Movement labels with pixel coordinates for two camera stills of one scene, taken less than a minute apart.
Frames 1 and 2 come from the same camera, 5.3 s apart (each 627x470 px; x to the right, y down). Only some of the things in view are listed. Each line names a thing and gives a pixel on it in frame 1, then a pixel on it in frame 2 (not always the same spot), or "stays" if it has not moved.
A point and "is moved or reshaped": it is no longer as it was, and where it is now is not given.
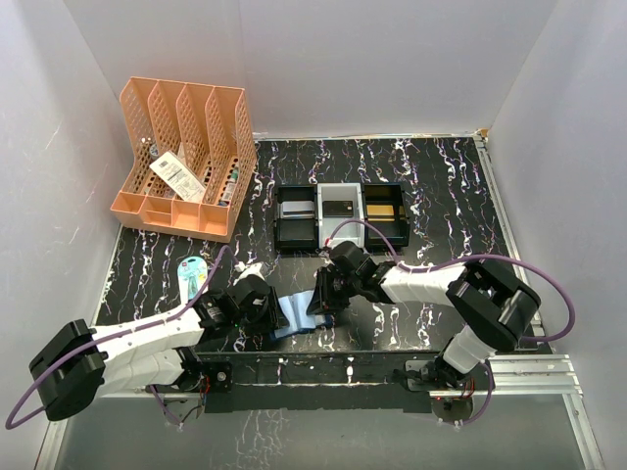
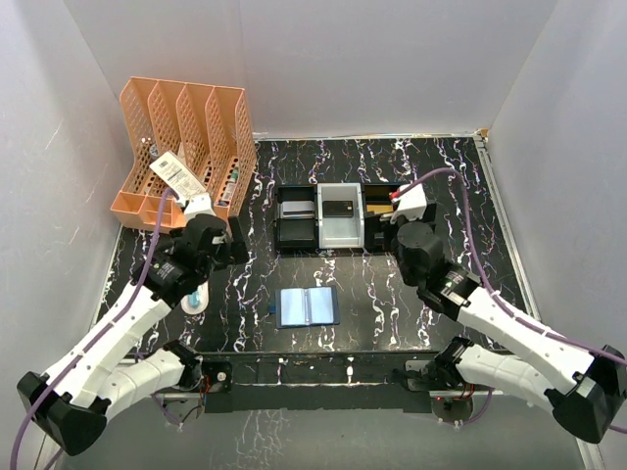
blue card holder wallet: x=296 y=308 is moved or reshaped
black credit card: x=341 y=209 stays
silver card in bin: x=297 y=210 stays
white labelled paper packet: x=178 y=175 stays
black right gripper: x=322 y=290 to x=398 y=222
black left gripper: x=273 y=318 to x=231 y=252
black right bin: x=386 y=207 stays
